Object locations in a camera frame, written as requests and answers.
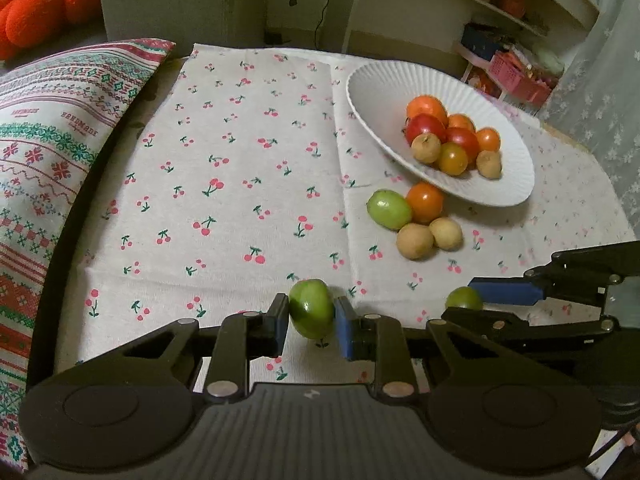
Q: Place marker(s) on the mandarin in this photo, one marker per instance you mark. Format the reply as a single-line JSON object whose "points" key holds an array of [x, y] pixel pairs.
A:
{"points": [[460, 121], [425, 107]]}

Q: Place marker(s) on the tan longan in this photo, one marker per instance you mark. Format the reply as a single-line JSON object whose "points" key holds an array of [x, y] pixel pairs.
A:
{"points": [[446, 233], [488, 165], [415, 241], [426, 149]]}

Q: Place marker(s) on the pink basket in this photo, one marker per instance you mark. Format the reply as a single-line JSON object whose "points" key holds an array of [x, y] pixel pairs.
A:
{"points": [[520, 80]]}

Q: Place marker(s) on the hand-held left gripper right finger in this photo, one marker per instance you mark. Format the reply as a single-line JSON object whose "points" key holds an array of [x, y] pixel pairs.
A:
{"points": [[346, 330]]}

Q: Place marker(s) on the embroidered striped pillow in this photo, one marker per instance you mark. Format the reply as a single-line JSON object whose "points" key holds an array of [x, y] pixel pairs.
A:
{"points": [[45, 160]]}

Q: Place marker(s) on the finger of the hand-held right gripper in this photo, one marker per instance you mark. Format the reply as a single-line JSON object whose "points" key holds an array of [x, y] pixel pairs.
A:
{"points": [[510, 327], [505, 292]]}

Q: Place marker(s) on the pale green bag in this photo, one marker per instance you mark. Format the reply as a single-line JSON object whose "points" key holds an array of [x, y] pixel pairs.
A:
{"points": [[548, 57]]}

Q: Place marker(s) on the dark blue box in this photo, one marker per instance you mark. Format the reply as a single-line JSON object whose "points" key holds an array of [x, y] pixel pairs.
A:
{"points": [[480, 42]]}

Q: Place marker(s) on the white lace curtain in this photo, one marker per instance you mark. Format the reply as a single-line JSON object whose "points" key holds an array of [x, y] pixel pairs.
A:
{"points": [[595, 110]]}

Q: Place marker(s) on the orange tomato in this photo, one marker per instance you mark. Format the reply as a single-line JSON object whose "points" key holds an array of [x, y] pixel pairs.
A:
{"points": [[488, 140], [425, 201]]}

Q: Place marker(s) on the yellowish brown tomato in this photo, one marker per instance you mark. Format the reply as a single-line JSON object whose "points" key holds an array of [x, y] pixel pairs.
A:
{"points": [[452, 159]]}

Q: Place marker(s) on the cherry print tablecloth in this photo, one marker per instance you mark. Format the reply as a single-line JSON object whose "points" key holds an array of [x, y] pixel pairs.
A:
{"points": [[225, 135]]}

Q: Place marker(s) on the white shelf unit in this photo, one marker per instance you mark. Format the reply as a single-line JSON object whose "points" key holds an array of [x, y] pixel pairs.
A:
{"points": [[357, 10]]}

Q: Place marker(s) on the green tomato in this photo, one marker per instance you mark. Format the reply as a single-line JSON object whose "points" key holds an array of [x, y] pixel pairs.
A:
{"points": [[389, 209], [464, 297], [312, 308]]}

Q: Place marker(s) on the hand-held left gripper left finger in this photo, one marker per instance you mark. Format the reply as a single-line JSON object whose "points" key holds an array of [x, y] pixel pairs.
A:
{"points": [[277, 330]]}

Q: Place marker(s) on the red plush cushion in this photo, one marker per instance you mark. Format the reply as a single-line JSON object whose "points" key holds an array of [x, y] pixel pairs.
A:
{"points": [[35, 5]]}

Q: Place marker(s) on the red tomato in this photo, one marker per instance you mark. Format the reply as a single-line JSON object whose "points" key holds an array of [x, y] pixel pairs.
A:
{"points": [[425, 127], [465, 141]]}

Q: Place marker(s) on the white ribbed plate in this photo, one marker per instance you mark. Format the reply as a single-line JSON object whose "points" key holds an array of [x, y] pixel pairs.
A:
{"points": [[380, 95]]}

